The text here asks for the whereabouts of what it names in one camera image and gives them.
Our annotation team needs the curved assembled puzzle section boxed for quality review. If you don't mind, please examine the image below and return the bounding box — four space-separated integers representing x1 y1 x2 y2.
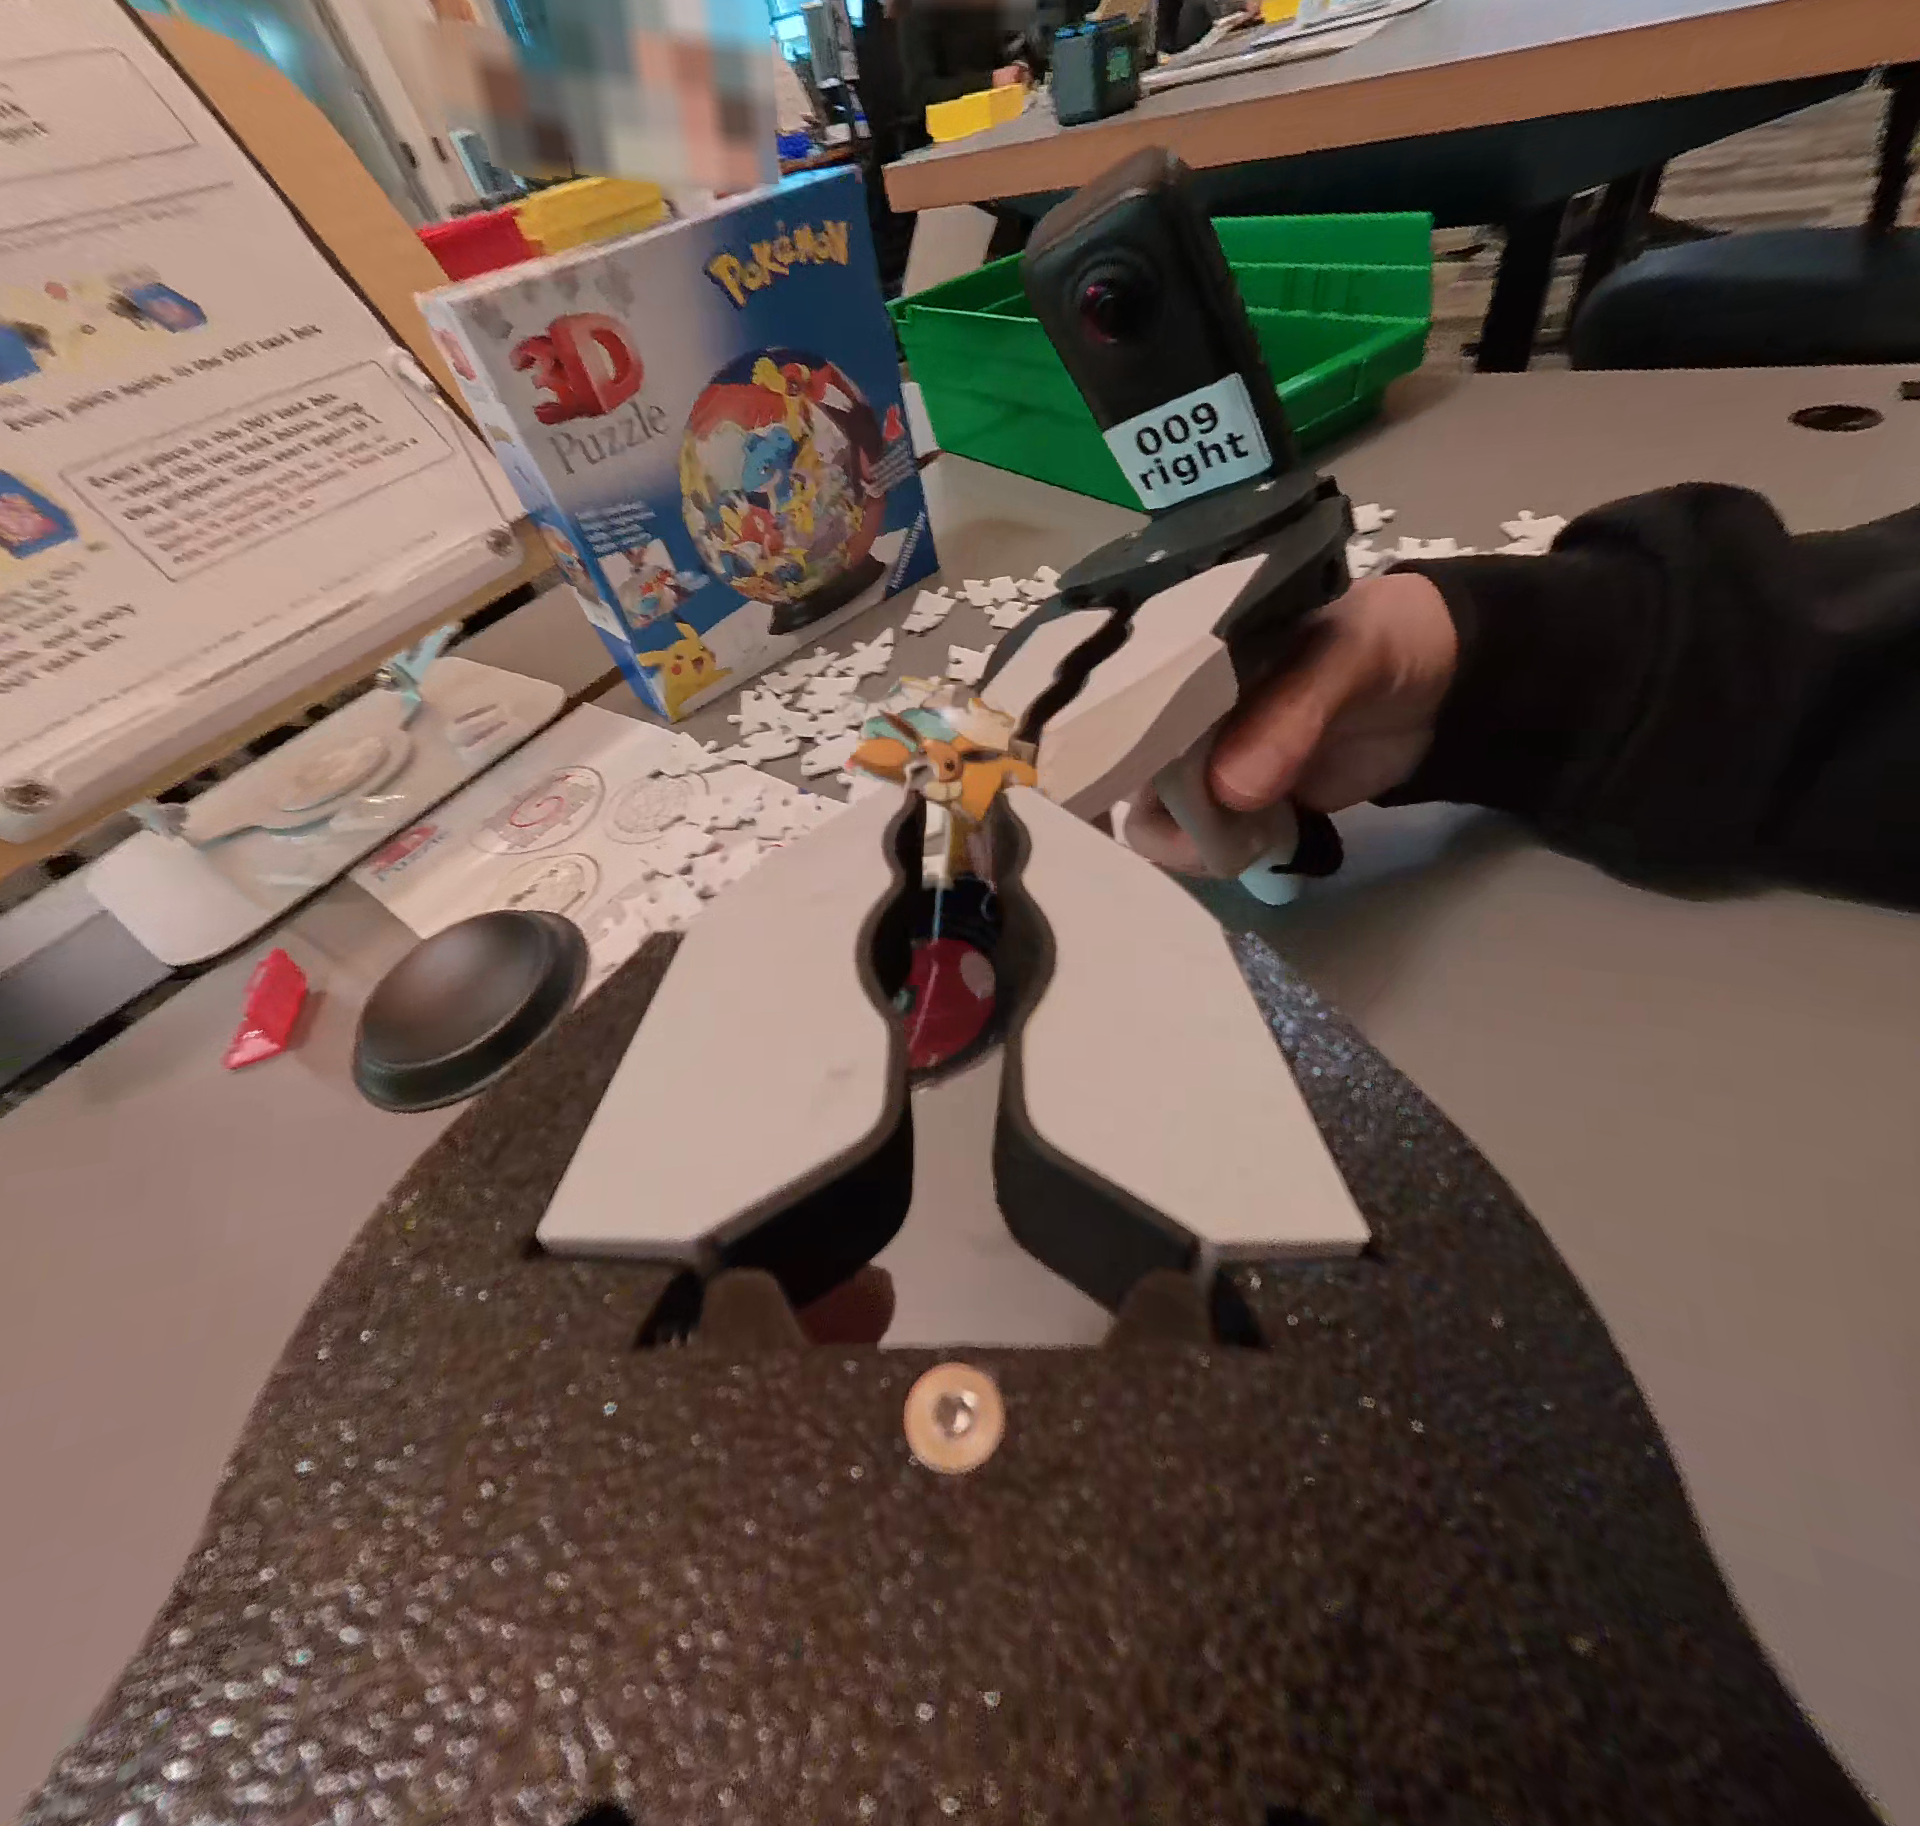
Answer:
845 675 1046 1082

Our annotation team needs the green plastic bin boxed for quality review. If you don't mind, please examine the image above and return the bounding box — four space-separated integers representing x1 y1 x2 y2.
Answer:
890 213 1439 471

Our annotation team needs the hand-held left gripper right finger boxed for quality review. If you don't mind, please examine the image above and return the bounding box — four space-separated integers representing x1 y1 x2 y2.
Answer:
991 790 1372 1334

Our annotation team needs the black office chair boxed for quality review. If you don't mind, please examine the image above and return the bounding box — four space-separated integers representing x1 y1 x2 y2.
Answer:
1566 223 1920 376

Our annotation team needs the black round puzzle stand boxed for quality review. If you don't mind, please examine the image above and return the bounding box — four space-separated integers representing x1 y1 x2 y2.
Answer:
352 910 591 1118

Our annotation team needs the printed instruction sheet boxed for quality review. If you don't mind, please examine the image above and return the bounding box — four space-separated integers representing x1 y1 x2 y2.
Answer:
352 707 845 959

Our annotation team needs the red plastic bin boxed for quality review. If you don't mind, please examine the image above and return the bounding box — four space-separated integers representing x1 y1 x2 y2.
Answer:
418 213 538 282

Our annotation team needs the pile of white puzzle pieces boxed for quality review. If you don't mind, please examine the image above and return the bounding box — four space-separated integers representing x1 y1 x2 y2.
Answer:
584 502 1572 959

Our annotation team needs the person's right hand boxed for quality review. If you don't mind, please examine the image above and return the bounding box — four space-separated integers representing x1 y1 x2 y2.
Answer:
1123 565 1465 875

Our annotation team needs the black electronic device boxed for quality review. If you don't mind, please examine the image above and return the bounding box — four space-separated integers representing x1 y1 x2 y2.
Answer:
1046 18 1153 128

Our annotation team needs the clear plastic blister pack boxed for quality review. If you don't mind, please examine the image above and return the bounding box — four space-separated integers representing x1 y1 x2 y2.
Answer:
88 655 574 969

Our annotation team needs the blue puzzle box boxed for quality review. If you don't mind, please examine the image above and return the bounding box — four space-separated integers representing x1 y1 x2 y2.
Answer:
418 166 945 724

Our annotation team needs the small red plastic object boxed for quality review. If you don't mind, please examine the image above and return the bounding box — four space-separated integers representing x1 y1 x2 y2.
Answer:
223 949 316 1076

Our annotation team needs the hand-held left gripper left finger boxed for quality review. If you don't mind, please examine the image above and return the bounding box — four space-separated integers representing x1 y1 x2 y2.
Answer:
536 790 920 1311

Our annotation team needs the person's right forearm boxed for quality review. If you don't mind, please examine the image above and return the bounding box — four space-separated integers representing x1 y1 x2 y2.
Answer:
1381 486 1920 915

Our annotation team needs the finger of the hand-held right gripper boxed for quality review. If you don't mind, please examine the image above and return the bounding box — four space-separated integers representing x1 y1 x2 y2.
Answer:
1032 554 1278 826
981 608 1132 753

